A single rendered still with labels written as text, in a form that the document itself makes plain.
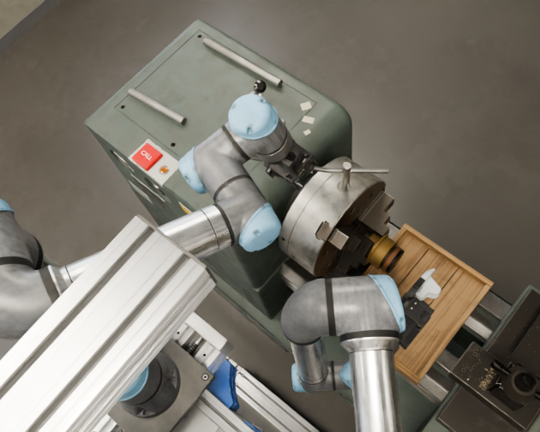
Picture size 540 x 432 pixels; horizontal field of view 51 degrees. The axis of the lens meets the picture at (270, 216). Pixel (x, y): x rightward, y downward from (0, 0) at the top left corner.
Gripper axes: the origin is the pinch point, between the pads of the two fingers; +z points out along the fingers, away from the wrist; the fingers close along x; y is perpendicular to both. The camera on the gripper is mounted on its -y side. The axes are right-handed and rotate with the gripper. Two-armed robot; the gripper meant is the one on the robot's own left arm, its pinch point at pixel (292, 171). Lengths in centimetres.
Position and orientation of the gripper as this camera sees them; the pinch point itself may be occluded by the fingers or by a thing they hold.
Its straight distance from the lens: 126.5
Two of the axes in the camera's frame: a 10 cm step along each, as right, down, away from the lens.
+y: 7.4, 5.6, -3.7
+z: 2.9, 2.3, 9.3
